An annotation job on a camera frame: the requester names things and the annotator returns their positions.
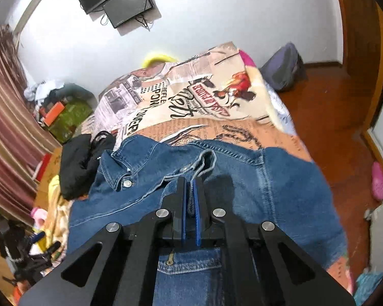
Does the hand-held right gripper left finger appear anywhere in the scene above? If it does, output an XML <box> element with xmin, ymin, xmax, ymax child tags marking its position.
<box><xmin>18</xmin><ymin>176</ymin><xmax>189</xmax><ymax>306</ymax></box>

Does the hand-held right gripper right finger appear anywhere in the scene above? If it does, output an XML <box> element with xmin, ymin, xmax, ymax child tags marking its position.
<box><xmin>193</xmin><ymin>178</ymin><xmax>358</xmax><ymax>306</ymax></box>

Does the blue denim jacket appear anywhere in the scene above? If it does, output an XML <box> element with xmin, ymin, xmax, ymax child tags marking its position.
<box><xmin>67</xmin><ymin>135</ymin><xmax>348</xmax><ymax>306</ymax></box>

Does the pile of white clothes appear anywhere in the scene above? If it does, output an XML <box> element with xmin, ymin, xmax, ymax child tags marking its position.
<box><xmin>24</xmin><ymin>81</ymin><xmax>64</xmax><ymax>103</ymax></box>

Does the newspaper print blanket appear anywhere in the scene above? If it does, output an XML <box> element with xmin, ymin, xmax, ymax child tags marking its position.
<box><xmin>80</xmin><ymin>41</ymin><xmax>355</xmax><ymax>294</ymax></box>

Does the black folded garment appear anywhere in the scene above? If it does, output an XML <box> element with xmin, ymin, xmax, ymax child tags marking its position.
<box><xmin>59</xmin><ymin>132</ymin><xmax>117</xmax><ymax>201</ymax></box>

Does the yellow fleece blanket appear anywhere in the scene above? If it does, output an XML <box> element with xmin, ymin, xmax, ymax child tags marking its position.
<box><xmin>35</xmin><ymin>175</ymin><xmax>73</xmax><ymax>262</ymax></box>

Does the white bed sheet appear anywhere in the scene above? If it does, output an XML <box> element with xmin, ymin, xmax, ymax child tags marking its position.
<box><xmin>263</xmin><ymin>81</ymin><xmax>299</xmax><ymax>134</ymax></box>

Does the green box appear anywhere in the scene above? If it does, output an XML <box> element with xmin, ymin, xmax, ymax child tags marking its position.
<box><xmin>48</xmin><ymin>100</ymin><xmax>93</xmax><ymax>144</ymax></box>

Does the pink toy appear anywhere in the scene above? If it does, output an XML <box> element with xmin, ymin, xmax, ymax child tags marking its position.
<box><xmin>30</xmin><ymin>207</ymin><xmax>49</xmax><ymax>230</ymax></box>

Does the yellow pillow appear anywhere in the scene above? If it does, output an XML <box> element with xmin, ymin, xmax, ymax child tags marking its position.
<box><xmin>142</xmin><ymin>51</ymin><xmax>179</xmax><ymax>69</ymax></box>

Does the black tripod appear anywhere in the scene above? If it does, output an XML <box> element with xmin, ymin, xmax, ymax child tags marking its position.
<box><xmin>0</xmin><ymin>220</ymin><xmax>63</xmax><ymax>289</ymax></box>

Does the orange box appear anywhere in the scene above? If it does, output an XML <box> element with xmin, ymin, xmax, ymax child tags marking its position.
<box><xmin>40</xmin><ymin>102</ymin><xmax>66</xmax><ymax>127</ymax></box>

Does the grey backpack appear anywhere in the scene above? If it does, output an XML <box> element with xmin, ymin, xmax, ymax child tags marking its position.
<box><xmin>260</xmin><ymin>42</ymin><xmax>307</xmax><ymax>91</ymax></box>

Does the pink slipper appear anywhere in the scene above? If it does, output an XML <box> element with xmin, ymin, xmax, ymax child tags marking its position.
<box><xmin>371</xmin><ymin>161</ymin><xmax>383</xmax><ymax>202</ymax></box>

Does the teal cloth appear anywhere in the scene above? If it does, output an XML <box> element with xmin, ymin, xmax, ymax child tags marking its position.
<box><xmin>354</xmin><ymin>271</ymin><xmax>383</xmax><ymax>305</ymax></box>

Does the striped red curtain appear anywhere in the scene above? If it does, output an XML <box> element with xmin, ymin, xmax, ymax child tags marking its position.
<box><xmin>0</xmin><ymin>25</ymin><xmax>63</xmax><ymax>230</ymax></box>

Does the small black monitor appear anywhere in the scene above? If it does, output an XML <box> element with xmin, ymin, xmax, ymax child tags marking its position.
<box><xmin>102</xmin><ymin>0</ymin><xmax>155</xmax><ymax>29</ymax></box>

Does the wooden door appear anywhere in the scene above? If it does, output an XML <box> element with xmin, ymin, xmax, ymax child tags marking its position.
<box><xmin>332</xmin><ymin>0</ymin><xmax>383</xmax><ymax>195</ymax></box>

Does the black coiled strap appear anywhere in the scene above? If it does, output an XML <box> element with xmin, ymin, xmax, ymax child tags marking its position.
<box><xmin>91</xmin><ymin>131</ymin><xmax>116</xmax><ymax>159</ymax></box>

